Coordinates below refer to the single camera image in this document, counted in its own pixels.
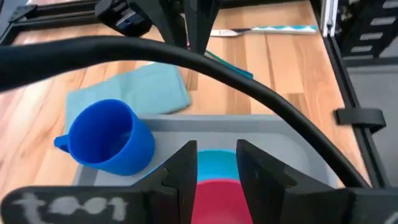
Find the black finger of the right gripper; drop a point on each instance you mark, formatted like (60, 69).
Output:
(168, 18)
(202, 21)

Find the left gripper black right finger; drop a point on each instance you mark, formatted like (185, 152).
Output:
(261, 186)

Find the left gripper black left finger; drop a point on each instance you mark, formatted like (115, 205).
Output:
(186, 186)

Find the magenta plastic bowl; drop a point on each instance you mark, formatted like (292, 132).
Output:
(217, 202)

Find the cyan plastic plate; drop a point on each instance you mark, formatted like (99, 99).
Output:
(217, 165)

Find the grey plastic tray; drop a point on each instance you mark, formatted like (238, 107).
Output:
(280, 137)

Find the blue plastic cup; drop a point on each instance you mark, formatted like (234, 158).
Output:
(124, 155)

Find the teal cloth napkin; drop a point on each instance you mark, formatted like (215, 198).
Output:
(149, 90)

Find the silver aluminium extrusion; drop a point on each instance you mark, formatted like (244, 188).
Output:
(328, 15)

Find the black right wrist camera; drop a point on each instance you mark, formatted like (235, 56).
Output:
(124, 18)

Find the black frame bracket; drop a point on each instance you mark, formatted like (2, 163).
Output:
(357, 118)

